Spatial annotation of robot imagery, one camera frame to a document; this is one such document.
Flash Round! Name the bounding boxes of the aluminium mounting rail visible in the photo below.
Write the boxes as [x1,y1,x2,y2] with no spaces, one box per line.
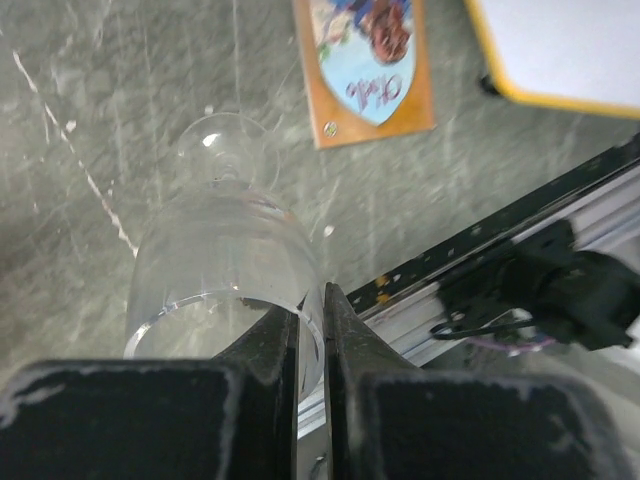
[297,144,640,446]

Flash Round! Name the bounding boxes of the wooden picture card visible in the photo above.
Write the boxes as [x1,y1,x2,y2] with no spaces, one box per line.
[293,1,436,149]

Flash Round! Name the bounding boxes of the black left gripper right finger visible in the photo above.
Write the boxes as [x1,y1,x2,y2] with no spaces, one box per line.
[324,283,635,479]

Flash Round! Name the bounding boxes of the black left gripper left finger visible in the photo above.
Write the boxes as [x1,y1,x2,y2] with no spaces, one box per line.
[1,307,299,479]

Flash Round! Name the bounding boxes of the white board yellow frame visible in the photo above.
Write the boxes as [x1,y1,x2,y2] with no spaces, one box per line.
[465,1,639,119]

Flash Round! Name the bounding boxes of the clear wine glass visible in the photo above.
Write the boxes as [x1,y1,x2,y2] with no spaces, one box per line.
[123,113,324,397]

